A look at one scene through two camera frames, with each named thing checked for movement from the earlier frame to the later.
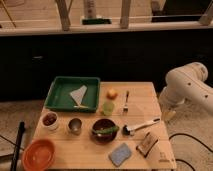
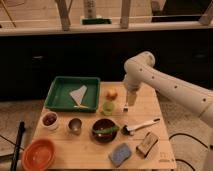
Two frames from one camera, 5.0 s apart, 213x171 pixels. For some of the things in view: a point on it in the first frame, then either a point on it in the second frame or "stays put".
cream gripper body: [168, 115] -> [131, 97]
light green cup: [108, 108] stays put
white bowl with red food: [50, 120] stays put
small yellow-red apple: [112, 94] stays put
